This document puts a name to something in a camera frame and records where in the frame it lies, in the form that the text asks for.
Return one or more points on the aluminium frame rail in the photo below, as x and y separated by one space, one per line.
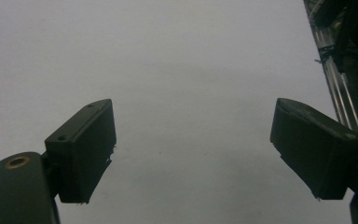
335 77

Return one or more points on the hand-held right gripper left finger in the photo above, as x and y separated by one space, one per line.
84 155

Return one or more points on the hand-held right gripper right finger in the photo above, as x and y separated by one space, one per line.
310 146

